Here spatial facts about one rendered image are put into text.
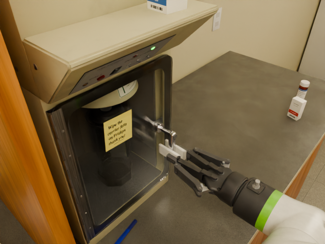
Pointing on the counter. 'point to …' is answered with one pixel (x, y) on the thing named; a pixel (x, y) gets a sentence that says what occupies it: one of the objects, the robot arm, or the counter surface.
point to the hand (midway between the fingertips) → (172, 151)
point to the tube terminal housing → (10, 34)
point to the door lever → (168, 136)
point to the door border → (68, 153)
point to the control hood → (105, 43)
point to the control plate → (89, 76)
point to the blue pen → (126, 232)
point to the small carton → (167, 6)
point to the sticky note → (118, 130)
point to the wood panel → (26, 165)
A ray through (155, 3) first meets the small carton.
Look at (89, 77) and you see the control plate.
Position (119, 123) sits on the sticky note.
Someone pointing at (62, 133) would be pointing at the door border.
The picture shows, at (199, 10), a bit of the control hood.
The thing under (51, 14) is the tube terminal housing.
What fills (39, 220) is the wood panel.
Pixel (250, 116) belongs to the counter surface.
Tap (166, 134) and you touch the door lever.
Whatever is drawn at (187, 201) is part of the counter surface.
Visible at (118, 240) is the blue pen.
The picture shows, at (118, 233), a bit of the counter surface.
